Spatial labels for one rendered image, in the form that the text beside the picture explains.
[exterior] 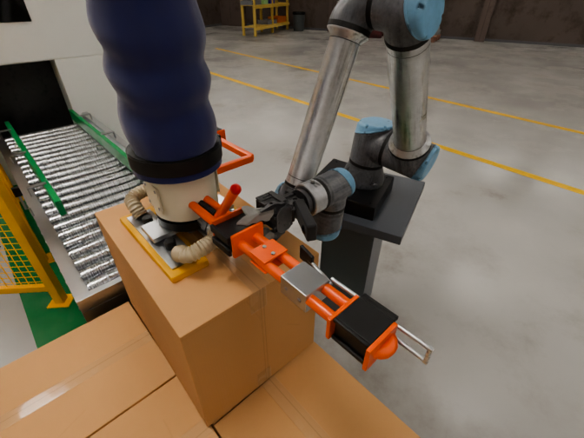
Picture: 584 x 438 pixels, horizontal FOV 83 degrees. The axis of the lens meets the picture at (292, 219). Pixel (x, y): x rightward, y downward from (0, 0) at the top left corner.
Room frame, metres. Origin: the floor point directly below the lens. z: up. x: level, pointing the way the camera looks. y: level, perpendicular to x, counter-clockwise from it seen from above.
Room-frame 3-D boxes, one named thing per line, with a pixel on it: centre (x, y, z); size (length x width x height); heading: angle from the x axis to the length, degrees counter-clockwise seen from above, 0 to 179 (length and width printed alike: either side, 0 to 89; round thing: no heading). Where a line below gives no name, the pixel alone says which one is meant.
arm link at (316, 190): (0.74, -0.04, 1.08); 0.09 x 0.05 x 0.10; 43
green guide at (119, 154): (2.33, 1.36, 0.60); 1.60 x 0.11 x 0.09; 43
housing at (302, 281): (0.44, -0.02, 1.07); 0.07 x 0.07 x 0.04; 43
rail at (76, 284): (1.67, 1.56, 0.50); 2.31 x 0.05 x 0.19; 43
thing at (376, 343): (0.33, -0.11, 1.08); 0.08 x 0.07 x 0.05; 43
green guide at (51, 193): (1.97, 1.75, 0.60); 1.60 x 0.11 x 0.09; 43
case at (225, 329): (0.76, 0.27, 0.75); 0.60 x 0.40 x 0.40; 41
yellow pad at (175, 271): (0.71, 0.36, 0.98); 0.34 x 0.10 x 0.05; 43
